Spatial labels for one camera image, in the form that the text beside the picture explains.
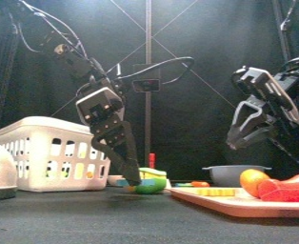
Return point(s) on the wooden cutting board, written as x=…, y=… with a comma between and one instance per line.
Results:
x=241, y=203

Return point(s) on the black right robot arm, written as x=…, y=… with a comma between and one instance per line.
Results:
x=298, y=105

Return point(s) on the yellow toy corn piece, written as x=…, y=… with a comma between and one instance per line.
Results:
x=213, y=191

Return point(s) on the red toy pepper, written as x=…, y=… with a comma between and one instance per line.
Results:
x=289, y=189

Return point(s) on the grey vertical frame pole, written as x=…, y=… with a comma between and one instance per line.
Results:
x=148, y=79

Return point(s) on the red toy peg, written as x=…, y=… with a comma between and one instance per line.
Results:
x=152, y=160

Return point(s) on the small white bowl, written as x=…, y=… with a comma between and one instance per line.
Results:
x=115, y=180

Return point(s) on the black camera on pole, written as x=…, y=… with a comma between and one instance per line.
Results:
x=146, y=85

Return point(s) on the small orange toy carrot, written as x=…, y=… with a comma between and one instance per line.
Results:
x=199, y=184

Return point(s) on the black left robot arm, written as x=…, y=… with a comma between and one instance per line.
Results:
x=72, y=62

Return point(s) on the grey toy pot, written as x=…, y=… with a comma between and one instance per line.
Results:
x=227, y=176

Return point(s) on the orange toy fruit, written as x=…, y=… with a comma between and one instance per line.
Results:
x=253, y=181

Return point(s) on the white plastic laundry basket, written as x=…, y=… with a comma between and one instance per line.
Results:
x=50, y=155

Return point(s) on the blue toy gear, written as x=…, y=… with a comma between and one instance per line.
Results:
x=123, y=182

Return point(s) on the yellow toy gear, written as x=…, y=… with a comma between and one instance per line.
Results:
x=154, y=174

